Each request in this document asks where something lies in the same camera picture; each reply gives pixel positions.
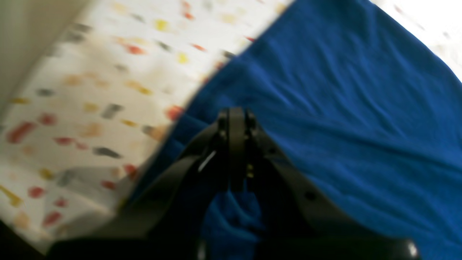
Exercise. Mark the dark blue t-shirt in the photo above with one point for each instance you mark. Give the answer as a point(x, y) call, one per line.
point(360, 106)

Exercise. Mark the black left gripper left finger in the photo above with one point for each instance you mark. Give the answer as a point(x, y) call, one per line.
point(164, 223)

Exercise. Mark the terrazzo patterned tablecloth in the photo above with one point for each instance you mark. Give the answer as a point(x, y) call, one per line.
point(89, 122)

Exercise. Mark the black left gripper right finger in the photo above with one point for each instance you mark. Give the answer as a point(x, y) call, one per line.
point(304, 224)

